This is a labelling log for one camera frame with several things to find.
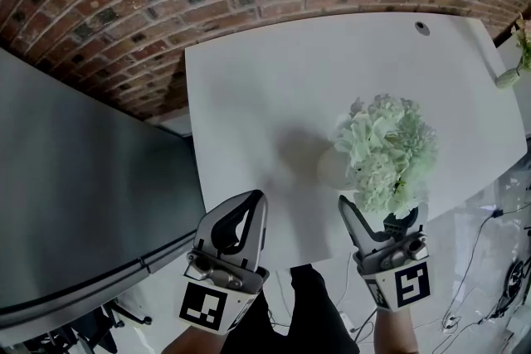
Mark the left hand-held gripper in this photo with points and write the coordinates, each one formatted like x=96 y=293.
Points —
x=207 y=302

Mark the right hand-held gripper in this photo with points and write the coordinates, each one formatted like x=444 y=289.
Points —
x=408 y=282

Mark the pale green hydrangea bouquet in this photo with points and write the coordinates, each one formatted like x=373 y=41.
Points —
x=386 y=149

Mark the round white vase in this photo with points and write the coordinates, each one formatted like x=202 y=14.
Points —
x=332 y=170

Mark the person's left forearm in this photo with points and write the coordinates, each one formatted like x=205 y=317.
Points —
x=191 y=344

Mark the person's right forearm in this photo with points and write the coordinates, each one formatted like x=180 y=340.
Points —
x=396 y=333

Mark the white desk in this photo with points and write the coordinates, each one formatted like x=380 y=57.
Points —
x=269 y=95

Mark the pink flowers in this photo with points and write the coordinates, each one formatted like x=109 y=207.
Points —
x=524 y=43

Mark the person's black trousers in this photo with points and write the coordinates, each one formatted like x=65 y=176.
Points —
x=307 y=315

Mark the white power strip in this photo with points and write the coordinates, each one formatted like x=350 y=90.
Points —
x=451 y=322

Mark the black scooter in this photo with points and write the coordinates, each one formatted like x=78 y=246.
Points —
x=514 y=282

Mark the grey refrigerator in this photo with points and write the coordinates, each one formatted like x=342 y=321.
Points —
x=83 y=178

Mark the black swivel chair base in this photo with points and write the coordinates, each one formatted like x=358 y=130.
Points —
x=91 y=329

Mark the small pale green vase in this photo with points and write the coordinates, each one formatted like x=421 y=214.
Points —
x=508 y=79

